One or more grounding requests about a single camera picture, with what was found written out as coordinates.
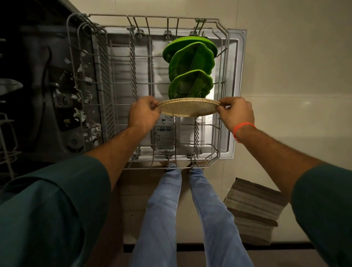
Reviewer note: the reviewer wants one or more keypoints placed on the person's left hand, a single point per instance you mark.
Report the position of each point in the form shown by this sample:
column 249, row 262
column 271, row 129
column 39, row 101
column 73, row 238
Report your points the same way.
column 143, row 115

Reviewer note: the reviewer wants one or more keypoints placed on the person's right hand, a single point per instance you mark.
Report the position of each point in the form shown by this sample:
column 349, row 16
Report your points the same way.
column 236, row 112

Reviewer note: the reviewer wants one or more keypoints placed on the silver dishwasher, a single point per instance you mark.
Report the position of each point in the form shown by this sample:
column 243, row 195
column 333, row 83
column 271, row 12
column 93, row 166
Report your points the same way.
column 236, row 82

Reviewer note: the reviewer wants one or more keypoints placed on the tan speckled plate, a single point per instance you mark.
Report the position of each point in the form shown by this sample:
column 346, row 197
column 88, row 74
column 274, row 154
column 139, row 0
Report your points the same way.
column 189, row 107

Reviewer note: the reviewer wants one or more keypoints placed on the white paper scraps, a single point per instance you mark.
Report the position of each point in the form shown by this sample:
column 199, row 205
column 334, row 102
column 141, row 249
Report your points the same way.
column 79, row 114

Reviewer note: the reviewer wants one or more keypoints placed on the round green plate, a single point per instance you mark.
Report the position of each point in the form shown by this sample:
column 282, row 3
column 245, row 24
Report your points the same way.
column 176, row 44

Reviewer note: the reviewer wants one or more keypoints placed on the person's left forearm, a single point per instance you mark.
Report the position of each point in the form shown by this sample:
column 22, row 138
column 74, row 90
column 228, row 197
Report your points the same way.
column 118, row 154

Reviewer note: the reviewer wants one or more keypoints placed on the person's right forearm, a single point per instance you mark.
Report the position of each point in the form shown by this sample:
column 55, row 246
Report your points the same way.
column 275, row 159

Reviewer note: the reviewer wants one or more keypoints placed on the orange thread wristband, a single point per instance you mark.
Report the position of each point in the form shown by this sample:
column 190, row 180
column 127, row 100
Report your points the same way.
column 242, row 125

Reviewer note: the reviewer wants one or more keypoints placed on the striped brown floor mat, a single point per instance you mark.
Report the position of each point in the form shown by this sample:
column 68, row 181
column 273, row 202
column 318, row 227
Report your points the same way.
column 253, row 209

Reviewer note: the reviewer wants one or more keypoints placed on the green shirt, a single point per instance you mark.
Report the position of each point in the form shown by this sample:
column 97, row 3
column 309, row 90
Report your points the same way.
column 41, row 214

